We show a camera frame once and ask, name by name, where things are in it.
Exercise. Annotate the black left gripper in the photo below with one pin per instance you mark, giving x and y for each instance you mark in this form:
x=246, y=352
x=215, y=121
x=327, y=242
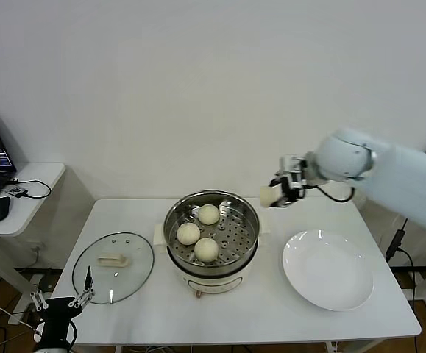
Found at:
x=60, y=309

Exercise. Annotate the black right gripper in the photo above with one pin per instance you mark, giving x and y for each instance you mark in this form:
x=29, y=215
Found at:
x=296, y=185

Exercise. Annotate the white steamed baozi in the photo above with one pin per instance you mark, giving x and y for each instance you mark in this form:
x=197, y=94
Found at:
x=268, y=196
x=208, y=214
x=206, y=250
x=188, y=233

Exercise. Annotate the round glass pot lid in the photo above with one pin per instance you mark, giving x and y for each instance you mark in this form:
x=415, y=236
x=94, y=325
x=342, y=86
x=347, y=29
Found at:
x=98, y=283

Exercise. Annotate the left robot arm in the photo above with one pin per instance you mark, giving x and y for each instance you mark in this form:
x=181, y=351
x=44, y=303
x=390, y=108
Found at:
x=54, y=334

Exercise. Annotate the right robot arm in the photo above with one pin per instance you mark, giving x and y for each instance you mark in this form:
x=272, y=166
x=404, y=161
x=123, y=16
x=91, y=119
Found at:
x=400, y=176

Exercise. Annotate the perforated steel steamer basket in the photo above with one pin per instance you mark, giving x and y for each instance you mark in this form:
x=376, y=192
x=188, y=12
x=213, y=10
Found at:
x=242, y=220

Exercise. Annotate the white side desk with mouse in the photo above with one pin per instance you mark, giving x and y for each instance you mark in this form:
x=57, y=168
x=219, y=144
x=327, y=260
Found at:
x=32, y=206

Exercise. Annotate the white round plate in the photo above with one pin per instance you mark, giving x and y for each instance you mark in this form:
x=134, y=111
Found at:
x=326, y=272

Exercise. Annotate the small black usb device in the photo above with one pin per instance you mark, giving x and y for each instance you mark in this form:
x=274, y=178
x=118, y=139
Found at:
x=15, y=191

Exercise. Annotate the cream electric cooker pot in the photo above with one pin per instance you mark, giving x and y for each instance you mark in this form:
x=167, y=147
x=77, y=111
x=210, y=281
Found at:
x=212, y=285

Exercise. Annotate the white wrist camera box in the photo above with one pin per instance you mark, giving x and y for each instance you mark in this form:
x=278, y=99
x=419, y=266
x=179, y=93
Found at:
x=288, y=163

